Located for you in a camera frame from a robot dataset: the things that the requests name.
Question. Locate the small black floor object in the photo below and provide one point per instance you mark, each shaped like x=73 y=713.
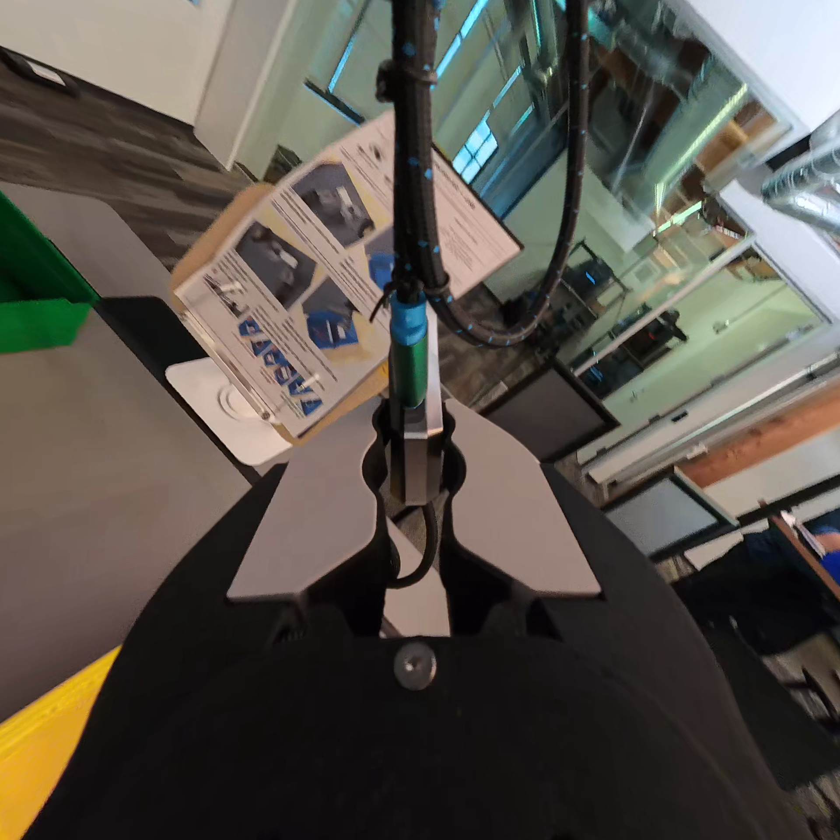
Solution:
x=42 y=72

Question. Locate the printed instruction sheet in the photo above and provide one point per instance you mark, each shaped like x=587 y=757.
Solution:
x=315 y=263

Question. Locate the instruction sheet on stand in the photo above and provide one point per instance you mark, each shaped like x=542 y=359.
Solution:
x=236 y=210

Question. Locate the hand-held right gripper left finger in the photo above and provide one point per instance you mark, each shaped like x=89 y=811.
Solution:
x=309 y=525

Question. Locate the yellow plastic bin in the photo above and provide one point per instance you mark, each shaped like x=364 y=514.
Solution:
x=46 y=748

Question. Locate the black monitor on stand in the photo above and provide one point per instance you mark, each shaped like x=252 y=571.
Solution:
x=545 y=414

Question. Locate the silver ventilation duct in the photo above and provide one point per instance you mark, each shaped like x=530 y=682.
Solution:
x=801 y=184

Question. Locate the black mat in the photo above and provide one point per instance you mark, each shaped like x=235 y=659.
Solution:
x=171 y=355

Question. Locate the white stand base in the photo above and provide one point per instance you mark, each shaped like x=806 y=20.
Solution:
x=223 y=400

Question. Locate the green plastic bin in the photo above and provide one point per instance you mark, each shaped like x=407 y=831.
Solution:
x=40 y=295

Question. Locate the silver port hub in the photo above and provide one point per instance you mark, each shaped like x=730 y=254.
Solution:
x=418 y=446

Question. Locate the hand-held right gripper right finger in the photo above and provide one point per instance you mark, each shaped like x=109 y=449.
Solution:
x=525 y=525

